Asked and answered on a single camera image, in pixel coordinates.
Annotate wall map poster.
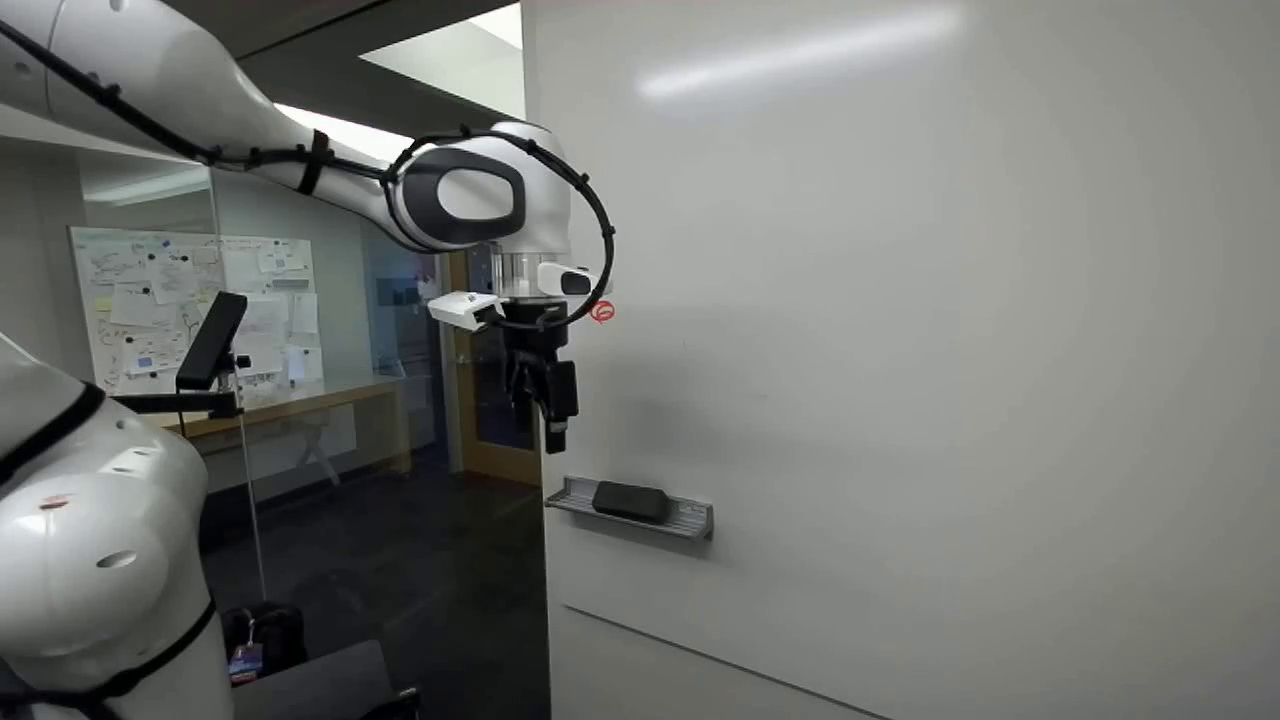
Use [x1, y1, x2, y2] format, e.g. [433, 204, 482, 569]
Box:
[67, 226, 226, 402]

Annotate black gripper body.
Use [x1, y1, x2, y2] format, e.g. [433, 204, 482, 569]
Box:
[498, 298, 579, 422]

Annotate black whiteboard eraser duster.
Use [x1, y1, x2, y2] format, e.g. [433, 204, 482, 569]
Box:
[589, 480, 674, 527]

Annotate black chair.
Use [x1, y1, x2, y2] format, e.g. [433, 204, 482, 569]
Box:
[226, 638, 427, 720]

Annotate wooden table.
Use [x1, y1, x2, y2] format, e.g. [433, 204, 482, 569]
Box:
[144, 382, 420, 480]

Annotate ceiling light panel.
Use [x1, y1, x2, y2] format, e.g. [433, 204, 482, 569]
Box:
[357, 0, 527, 126]

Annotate black bag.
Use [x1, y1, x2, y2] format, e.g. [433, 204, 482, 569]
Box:
[217, 600, 310, 688]

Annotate large white whiteboard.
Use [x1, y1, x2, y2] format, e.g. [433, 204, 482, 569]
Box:
[521, 0, 1280, 720]

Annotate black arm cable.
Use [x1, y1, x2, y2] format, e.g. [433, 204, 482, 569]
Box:
[0, 16, 619, 333]

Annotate white paper sheets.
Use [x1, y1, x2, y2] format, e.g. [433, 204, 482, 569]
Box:
[217, 231, 326, 402]

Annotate black camera on stand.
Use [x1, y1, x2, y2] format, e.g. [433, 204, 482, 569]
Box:
[110, 288, 256, 422]

